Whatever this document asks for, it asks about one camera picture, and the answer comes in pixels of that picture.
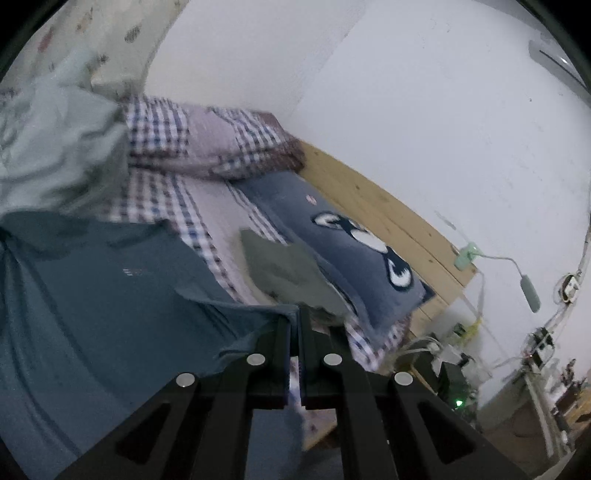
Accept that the dark teal shirt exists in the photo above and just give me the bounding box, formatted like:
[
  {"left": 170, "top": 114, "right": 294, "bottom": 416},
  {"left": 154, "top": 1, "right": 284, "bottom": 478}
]
[{"left": 1, "top": 211, "right": 297, "bottom": 479}]

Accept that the blue cartoon pillow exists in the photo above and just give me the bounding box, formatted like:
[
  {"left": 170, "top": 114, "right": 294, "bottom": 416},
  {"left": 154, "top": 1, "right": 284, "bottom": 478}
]
[{"left": 235, "top": 172, "right": 435, "bottom": 348}]

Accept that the wooden headboard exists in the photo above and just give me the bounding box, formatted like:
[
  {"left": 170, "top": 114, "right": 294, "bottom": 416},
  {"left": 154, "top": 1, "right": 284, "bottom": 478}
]
[{"left": 301, "top": 142, "right": 478, "bottom": 337}]

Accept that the olive green folded garment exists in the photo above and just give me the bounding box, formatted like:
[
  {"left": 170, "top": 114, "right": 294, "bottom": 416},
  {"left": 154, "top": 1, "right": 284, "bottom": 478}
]
[{"left": 240, "top": 229, "right": 352, "bottom": 326}]

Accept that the green clip desk lamp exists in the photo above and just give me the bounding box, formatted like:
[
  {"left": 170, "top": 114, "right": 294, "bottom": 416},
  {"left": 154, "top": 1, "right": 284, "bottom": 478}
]
[{"left": 454, "top": 242, "right": 542, "bottom": 314}]

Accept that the plaid bed sheet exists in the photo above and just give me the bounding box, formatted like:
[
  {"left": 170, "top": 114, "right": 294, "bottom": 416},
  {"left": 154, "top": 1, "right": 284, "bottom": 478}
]
[{"left": 98, "top": 168, "right": 411, "bottom": 444}]

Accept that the folded plaid quilt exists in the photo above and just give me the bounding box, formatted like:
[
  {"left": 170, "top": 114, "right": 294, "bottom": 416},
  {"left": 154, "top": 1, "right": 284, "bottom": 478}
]
[{"left": 122, "top": 96, "right": 305, "bottom": 181}]

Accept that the light grey-green jacket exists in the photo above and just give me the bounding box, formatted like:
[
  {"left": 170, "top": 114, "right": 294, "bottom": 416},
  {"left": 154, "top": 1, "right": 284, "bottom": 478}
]
[{"left": 1, "top": 47, "right": 129, "bottom": 214}]

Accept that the pineapple print curtain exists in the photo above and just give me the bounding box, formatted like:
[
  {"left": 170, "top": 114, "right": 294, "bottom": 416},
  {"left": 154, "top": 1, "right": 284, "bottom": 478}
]
[{"left": 1, "top": 1, "right": 187, "bottom": 98}]

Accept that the white air conditioner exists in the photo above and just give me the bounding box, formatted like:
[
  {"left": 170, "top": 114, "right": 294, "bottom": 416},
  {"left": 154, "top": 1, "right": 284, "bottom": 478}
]
[{"left": 528, "top": 40, "right": 589, "bottom": 92}]

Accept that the white wall cable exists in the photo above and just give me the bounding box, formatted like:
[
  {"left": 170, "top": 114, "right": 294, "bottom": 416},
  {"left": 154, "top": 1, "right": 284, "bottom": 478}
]
[{"left": 498, "top": 230, "right": 591, "bottom": 370}]

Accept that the wall power socket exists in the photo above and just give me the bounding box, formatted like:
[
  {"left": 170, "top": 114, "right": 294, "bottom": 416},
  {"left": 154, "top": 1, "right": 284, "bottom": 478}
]
[{"left": 559, "top": 274, "right": 580, "bottom": 304}]

